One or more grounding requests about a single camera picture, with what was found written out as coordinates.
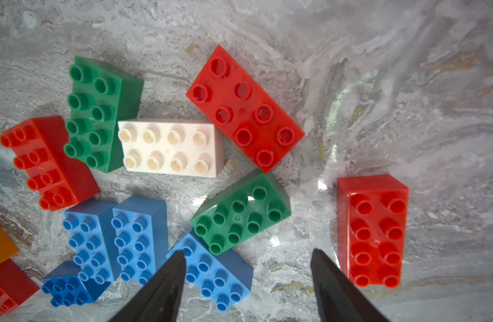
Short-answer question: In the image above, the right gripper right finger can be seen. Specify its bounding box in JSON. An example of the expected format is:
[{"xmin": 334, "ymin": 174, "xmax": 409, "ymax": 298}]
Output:
[{"xmin": 311, "ymin": 248, "xmax": 388, "ymax": 322}]

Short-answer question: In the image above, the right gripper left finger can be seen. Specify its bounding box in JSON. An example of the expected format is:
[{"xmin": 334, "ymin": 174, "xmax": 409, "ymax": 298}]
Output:
[{"xmin": 110, "ymin": 250, "xmax": 186, "ymax": 322}]

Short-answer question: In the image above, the light blue brick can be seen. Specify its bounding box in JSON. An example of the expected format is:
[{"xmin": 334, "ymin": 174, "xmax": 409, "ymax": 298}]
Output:
[
  {"xmin": 62, "ymin": 199, "xmax": 121, "ymax": 284},
  {"xmin": 111, "ymin": 196, "xmax": 169, "ymax": 285},
  {"xmin": 166, "ymin": 228, "xmax": 254, "ymax": 313}
]

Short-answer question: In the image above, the dark blue brick lower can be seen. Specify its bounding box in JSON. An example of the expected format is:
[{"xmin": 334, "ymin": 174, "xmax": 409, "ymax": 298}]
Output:
[{"xmin": 41, "ymin": 262, "xmax": 111, "ymax": 307}]

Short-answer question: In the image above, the red brick far right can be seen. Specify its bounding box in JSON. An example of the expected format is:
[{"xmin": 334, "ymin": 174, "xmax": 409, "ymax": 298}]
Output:
[{"xmin": 337, "ymin": 174, "xmax": 409, "ymax": 288}]

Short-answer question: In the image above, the red brick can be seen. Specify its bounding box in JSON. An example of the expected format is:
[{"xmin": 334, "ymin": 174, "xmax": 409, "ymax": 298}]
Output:
[
  {"xmin": 337, "ymin": 174, "xmax": 409, "ymax": 288},
  {"xmin": 186, "ymin": 46, "xmax": 305, "ymax": 173},
  {"xmin": 0, "ymin": 259, "xmax": 39, "ymax": 317},
  {"xmin": 0, "ymin": 116, "xmax": 100, "ymax": 211}
]

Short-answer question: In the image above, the green brick lower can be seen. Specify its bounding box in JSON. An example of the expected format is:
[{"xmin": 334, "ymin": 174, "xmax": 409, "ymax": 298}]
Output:
[{"xmin": 191, "ymin": 169, "xmax": 291, "ymax": 256}]

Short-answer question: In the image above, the green brick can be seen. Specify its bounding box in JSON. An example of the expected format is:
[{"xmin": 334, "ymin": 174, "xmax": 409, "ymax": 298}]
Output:
[
  {"xmin": 64, "ymin": 56, "xmax": 144, "ymax": 173},
  {"xmin": 191, "ymin": 169, "xmax": 291, "ymax": 256}
]

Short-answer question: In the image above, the red brick lower left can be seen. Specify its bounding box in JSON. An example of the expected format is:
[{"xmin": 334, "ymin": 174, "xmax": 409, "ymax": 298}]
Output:
[{"xmin": 0, "ymin": 259, "xmax": 39, "ymax": 317}]

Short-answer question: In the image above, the white brick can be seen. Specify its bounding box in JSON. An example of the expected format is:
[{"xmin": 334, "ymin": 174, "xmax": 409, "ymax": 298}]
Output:
[{"xmin": 118, "ymin": 119, "xmax": 224, "ymax": 178}]

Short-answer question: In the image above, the red brick centre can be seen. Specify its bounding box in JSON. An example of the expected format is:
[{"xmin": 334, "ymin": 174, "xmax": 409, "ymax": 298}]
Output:
[{"xmin": 0, "ymin": 116, "xmax": 100, "ymax": 211}]

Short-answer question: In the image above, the red brick upper right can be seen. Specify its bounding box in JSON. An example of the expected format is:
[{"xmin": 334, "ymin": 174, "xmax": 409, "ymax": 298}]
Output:
[{"xmin": 186, "ymin": 46, "xmax": 305, "ymax": 173}]

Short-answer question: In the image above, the green brick upper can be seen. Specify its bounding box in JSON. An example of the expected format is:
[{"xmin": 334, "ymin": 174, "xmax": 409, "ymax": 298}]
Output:
[{"xmin": 64, "ymin": 56, "xmax": 144, "ymax": 173}]

